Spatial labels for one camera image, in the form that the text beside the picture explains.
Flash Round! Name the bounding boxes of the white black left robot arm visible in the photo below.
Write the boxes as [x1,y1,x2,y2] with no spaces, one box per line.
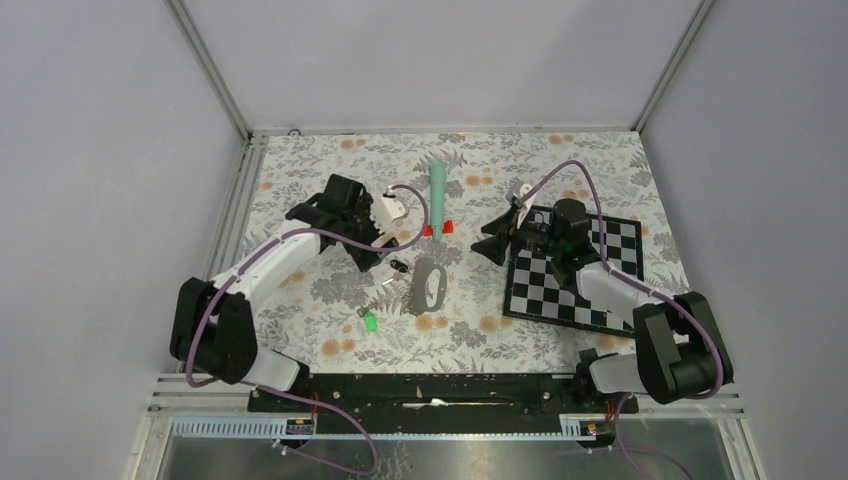
[169,174,407,411]

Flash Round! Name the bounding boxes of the black white checkerboard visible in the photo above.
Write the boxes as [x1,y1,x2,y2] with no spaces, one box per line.
[503,215,645,338]

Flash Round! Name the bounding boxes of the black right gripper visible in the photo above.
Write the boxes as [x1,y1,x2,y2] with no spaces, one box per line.
[470,205,564,267]

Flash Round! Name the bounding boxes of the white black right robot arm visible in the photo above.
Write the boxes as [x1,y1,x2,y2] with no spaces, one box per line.
[471,199,733,412]

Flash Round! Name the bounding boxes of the teal rolling pin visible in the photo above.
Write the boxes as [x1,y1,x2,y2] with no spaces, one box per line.
[429,162,447,241]

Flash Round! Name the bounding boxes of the white slotted cable duct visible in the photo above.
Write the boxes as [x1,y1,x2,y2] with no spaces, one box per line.
[170,415,598,441]

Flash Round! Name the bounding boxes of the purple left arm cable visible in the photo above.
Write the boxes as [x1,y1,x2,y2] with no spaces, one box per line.
[184,184,430,477]

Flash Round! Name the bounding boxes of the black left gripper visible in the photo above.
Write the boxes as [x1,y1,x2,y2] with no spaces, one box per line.
[343,193,399,271]

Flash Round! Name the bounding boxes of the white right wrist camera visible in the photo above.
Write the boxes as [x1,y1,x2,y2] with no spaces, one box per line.
[507,183,535,228]

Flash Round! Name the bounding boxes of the green key tag with key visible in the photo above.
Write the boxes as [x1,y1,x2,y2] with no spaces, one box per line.
[357,307,378,332]

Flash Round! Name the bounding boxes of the black key tag with key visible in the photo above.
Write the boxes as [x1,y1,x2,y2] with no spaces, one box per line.
[382,259,410,286]

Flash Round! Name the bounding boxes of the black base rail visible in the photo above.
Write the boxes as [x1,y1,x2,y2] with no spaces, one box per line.
[248,372,641,437]

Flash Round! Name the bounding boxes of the silver carabiner keyring with chain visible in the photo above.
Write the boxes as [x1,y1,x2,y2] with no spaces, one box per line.
[409,257,448,316]

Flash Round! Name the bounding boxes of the floral patterned table mat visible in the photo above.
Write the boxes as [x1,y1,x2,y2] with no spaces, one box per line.
[244,132,690,373]

